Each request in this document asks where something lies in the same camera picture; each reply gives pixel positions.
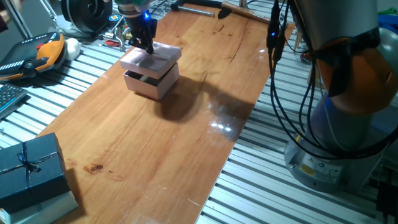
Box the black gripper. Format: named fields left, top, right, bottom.
left=124, top=11, right=158, bottom=55

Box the white gift box lid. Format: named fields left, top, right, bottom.
left=119, top=41, right=182, bottom=80

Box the open pink box base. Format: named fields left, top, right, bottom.
left=123, top=62, right=180, bottom=101

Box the dark blue ribboned gift box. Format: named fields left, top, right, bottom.
left=0, top=133, right=72, bottom=215

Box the pale flat gift box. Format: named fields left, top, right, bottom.
left=0, top=190, right=79, bottom=224

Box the white rounded object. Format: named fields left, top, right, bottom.
left=64, top=37, right=81, bottom=62

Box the black filament spool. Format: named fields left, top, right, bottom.
left=60, top=0, right=113, bottom=34

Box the glossy wooden board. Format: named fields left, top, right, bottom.
left=37, top=2, right=295, bottom=224

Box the orange and black teach pendant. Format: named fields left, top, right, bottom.
left=0, top=30, right=66, bottom=82

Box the grey metal stand leg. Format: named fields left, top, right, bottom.
left=2, top=0, right=34, bottom=40

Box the black computer keyboard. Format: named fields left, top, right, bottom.
left=0, top=83, right=28, bottom=119

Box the blue plastic bag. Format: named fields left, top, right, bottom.
left=377, top=14, right=398, bottom=35

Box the hammer with wooden handle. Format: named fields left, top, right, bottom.
left=221, top=1, right=276, bottom=26

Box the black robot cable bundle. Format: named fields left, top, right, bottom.
left=266, top=0, right=398, bottom=161

